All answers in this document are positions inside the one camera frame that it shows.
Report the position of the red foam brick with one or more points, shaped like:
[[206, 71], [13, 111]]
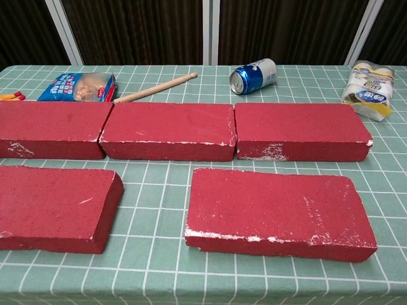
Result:
[[168, 127], [299, 127], [54, 206], [273, 209], [47, 127]]

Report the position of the wooden drumstick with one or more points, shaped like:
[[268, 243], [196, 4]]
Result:
[[152, 89]]

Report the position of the blue white soda can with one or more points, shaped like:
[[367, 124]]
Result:
[[254, 76]]

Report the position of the green checkered tablecloth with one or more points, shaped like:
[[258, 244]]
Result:
[[159, 279]]

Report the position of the dark partition panel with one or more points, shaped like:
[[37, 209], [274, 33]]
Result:
[[394, 47], [286, 31], [133, 31], [19, 31]]

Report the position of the blue snack bag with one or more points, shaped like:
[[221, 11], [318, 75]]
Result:
[[76, 87]]

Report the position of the pack of white bottles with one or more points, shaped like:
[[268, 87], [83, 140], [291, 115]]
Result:
[[369, 92]]

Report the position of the yellow rubber chicken toy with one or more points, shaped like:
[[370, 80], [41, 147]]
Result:
[[11, 96]]

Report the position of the white partition post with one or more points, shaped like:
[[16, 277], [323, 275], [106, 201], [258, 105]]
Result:
[[65, 31], [369, 31], [211, 31]]

